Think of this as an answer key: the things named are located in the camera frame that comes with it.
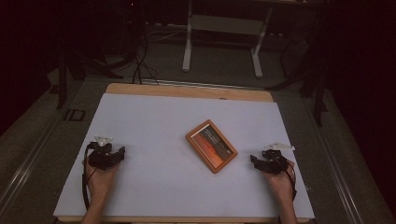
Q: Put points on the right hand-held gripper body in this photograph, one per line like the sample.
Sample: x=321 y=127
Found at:
x=274 y=163

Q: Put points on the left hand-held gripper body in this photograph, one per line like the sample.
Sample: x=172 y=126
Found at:
x=101 y=157

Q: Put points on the wooden picture frame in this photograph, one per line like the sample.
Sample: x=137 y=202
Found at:
x=211 y=146

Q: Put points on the person's right hand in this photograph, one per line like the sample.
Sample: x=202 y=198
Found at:
x=280 y=183

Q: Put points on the person's left hand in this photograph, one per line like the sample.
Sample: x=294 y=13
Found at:
x=101 y=180

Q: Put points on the white table mat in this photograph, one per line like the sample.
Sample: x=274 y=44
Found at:
x=174 y=186

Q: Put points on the black metal stand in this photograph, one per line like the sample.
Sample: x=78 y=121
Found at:
x=318 y=102
x=62 y=87

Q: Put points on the wooden table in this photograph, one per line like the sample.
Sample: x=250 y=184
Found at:
x=186 y=90

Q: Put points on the metal floor strip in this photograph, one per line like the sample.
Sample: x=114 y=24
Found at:
x=202 y=84

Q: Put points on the black floor bracket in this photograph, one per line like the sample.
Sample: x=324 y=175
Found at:
x=74 y=115

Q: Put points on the metal floor rail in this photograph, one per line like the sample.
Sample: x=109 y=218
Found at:
x=339 y=174
x=25 y=165

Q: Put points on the white metal desk frame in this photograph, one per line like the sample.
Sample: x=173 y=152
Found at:
x=186 y=56

